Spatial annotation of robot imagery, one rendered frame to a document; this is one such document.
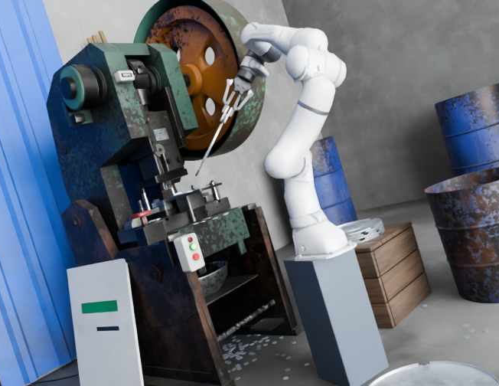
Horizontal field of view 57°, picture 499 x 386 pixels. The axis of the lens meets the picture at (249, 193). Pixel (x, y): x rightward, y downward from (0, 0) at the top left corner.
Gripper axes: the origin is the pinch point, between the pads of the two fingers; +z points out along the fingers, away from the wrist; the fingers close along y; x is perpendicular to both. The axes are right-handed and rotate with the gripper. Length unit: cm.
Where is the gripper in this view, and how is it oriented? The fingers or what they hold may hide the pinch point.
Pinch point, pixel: (226, 114)
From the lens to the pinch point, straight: 195.0
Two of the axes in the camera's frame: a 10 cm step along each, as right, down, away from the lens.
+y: -8.8, -4.6, -1.3
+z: -4.5, 8.9, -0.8
